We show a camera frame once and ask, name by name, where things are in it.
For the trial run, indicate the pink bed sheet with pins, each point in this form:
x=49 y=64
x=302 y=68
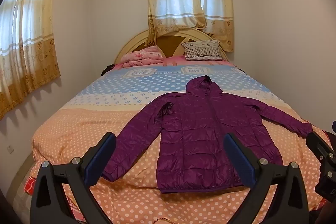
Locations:
x=178 y=60

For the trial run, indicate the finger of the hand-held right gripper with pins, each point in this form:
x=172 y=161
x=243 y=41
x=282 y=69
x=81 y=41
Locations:
x=334 y=127
x=316 y=144

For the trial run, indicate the cream wooden headboard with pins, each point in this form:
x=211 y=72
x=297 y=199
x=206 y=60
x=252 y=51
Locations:
x=168 y=45

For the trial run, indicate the bed with polka-dot quilt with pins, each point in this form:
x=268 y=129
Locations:
x=78 y=134

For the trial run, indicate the wide yellow floral curtain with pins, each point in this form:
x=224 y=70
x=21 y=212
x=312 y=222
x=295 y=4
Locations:
x=29 y=43

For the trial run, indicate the dark cloth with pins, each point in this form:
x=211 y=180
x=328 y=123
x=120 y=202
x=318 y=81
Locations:
x=107 y=69

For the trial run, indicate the purple puffer jacket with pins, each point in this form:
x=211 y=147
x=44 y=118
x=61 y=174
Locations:
x=197 y=134

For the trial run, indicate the striped pillow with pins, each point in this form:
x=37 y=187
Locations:
x=203 y=50

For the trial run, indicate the white wall socket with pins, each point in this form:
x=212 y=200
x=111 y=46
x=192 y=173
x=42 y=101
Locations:
x=11 y=149

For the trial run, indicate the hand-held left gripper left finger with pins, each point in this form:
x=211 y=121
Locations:
x=101 y=158

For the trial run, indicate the pink folded blanket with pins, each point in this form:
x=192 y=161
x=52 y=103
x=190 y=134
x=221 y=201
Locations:
x=141 y=57

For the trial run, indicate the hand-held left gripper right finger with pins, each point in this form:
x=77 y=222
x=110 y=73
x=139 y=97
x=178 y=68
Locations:
x=240 y=158

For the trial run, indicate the red checked sheet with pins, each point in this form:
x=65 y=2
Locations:
x=76 y=211

